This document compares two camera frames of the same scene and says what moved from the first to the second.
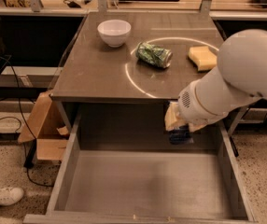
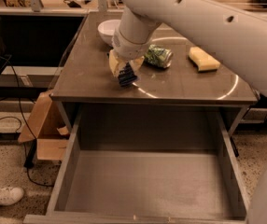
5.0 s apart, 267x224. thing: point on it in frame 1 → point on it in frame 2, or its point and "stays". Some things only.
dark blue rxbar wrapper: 180,135 → 126,76
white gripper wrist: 188,106 → 128,48
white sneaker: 4,195 stays
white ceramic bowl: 114,32 stays
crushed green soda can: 153,54 stays
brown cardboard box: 48,127 stays
